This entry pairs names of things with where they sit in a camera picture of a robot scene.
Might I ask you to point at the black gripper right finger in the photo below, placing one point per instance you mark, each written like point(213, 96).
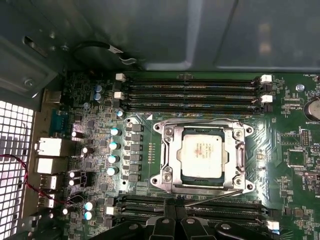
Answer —
point(192, 230)

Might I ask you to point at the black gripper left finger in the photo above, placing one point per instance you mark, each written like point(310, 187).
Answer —
point(162, 230)

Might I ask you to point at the silver topped CPU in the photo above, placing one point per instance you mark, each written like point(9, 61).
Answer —
point(202, 155)

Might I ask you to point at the metal socket cover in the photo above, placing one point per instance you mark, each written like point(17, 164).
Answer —
point(174, 150)

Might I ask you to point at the CPU socket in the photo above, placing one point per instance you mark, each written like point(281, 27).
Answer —
point(168, 133)

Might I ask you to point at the green motherboard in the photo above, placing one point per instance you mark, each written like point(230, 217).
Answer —
point(275, 155)

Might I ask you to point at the silver metal port block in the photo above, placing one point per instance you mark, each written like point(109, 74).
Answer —
point(50, 165)
point(48, 147)

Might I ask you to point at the round coin battery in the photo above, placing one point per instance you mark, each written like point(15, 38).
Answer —
point(313, 110)

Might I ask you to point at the black PC case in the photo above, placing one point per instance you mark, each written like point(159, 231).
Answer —
point(150, 32)

